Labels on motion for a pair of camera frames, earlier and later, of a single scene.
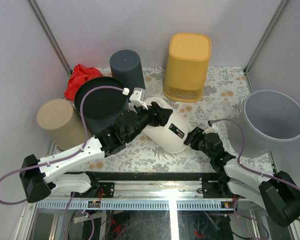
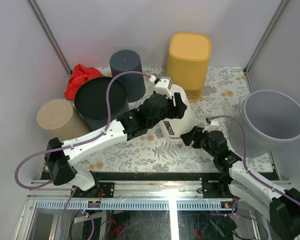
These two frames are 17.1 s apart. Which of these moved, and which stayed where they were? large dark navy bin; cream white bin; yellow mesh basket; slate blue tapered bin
Moved: cream white bin
Stayed: yellow mesh basket; large dark navy bin; slate blue tapered bin
